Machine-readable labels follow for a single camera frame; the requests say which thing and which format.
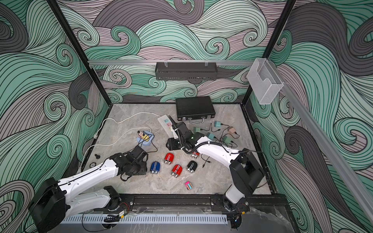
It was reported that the green charger adapter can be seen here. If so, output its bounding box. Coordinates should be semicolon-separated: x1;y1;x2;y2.
222;136;232;144
193;127;201;133

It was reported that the blue shaver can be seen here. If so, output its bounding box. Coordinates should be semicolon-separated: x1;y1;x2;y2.
150;161;160;174

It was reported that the red shaver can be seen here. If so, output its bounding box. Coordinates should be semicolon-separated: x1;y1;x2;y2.
171;164;183;178
164;153;174;165
191;151;200;159

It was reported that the teal charger adapter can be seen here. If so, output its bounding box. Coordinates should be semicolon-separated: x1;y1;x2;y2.
207;133;216;140
214;121;222;128

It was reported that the black shaver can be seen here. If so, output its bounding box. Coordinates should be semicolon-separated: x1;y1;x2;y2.
186;161;198;173

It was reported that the yellow charger adapter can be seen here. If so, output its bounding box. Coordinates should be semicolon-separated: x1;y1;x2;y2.
140;133;150;142

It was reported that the pink charger adapter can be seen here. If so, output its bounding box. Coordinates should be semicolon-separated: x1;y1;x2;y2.
228;127;237;134

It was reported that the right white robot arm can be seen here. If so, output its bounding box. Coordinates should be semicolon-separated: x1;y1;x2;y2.
166;119;265;211

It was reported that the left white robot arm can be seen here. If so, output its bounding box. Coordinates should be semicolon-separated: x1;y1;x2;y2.
28;146;148;233

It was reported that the light blue socket cube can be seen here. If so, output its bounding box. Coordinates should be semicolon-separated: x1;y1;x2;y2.
137;131;154;147

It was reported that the white power strip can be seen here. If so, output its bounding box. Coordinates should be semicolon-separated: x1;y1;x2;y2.
157;115;173;134

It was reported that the black briefcase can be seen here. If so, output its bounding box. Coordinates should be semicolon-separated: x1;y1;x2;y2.
175;96;216;121

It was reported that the pink striped small box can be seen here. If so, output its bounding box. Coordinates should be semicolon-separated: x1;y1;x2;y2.
185;181;193;190

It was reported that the white power cord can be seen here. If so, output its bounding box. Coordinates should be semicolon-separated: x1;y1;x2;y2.
76;111;161;175

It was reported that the black wall shelf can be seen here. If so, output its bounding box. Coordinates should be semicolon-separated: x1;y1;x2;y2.
155;62;218;81

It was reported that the aluminium wall rail back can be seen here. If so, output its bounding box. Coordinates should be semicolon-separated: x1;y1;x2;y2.
88;59;254;67

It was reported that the aluminium wall rail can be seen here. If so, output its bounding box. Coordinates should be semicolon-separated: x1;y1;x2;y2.
268;62;373;225
88;59;254;67

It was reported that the white slotted cable duct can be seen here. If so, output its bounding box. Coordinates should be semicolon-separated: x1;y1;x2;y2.
62;214;228;225

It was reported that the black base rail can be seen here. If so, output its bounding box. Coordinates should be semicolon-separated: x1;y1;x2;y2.
120;194;288;213

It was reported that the clear acrylic wall box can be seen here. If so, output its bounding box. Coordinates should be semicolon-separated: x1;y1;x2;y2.
247;58;284;105

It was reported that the aluminium wall rail right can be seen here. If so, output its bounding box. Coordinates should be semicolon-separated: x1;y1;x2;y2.
268;62;373;225

